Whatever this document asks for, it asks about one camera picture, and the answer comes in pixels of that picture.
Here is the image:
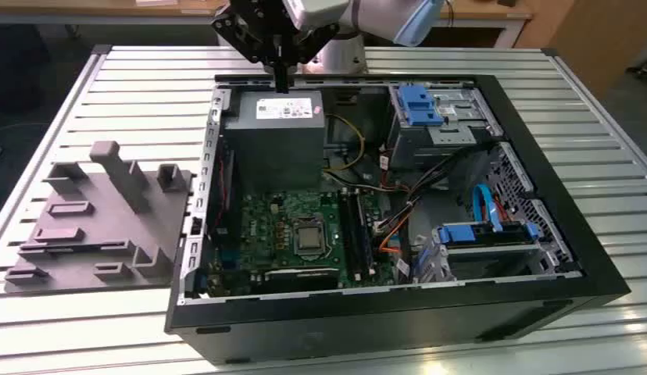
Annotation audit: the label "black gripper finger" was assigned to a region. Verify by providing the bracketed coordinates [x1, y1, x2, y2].
[281, 22, 341, 95]
[209, 9, 283, 95]

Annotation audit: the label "RAM stick with label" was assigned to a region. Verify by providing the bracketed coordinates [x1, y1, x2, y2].
[22, 241, 133, 253]

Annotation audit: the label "wooden desk white legs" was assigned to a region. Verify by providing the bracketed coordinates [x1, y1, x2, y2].
[0, 0, 533, 50]

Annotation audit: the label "blue drive latch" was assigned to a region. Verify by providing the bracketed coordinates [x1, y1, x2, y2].
[398, 84, 442, 127]

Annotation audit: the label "grey power supply unit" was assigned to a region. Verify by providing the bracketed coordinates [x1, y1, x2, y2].
[221, 90, 326, 192]

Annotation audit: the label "metal optical drive cage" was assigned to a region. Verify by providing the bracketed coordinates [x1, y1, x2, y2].
[388, 84, 505, 169]

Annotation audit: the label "black chair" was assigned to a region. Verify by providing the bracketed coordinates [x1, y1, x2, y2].
[0, 23, 50, 115]

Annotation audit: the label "green motherboard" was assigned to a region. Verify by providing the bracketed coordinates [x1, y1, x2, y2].
[201, 187, 402, 298]

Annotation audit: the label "silver CPU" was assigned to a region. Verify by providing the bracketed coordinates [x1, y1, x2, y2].
[294, 226, 328, 252]

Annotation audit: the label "wooden cabinet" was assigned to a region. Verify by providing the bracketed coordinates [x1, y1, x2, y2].
[513, 0, 647, 101]

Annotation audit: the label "grey parts rack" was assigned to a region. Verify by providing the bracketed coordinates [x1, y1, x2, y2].
[3, 141, 195, 295]

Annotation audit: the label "hard disk in blue carrier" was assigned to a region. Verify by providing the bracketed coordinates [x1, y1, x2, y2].
[432, 220, 541, 248]

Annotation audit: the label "black graphics card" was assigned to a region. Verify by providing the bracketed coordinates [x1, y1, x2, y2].
[263, 265, 340, 292]

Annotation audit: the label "metal disk bay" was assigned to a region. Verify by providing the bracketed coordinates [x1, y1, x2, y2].
[430, 226, 585, 280]

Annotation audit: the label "black PC case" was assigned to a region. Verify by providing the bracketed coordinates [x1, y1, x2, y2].
[163, 73, 631, 366]

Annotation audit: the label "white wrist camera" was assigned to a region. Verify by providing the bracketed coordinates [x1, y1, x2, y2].
[281, 0, 352, 33]

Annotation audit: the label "yellow wire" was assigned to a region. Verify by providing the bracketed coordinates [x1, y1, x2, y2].
[322, 112, 368, 173]

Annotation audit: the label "black cable bundle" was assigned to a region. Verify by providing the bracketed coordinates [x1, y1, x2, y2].
[374, 142, 494, 235]

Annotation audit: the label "orange cable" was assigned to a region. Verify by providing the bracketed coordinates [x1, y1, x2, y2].
[378, 220, 408, 255]

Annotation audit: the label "blue SATA cable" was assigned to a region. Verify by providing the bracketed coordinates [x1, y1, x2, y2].
[472, 183, 507, 234]

